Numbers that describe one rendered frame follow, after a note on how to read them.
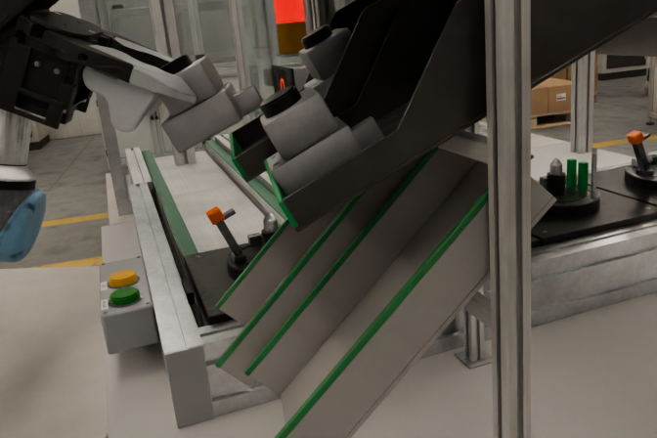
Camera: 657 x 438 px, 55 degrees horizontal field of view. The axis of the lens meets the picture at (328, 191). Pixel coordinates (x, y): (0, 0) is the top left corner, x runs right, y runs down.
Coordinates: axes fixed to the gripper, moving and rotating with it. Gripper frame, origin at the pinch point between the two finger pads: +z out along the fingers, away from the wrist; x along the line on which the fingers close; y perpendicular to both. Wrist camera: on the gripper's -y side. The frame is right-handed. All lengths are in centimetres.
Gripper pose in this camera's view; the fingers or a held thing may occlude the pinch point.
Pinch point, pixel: (191, 81)
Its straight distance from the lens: 56.9
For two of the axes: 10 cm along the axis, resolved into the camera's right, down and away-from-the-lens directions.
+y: -3.7, 8.8, 2.9
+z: 9.3, 3.5, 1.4
